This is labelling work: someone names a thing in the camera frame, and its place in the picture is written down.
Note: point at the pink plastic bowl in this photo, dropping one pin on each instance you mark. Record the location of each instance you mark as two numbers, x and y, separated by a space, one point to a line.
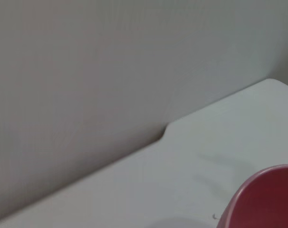
265 199

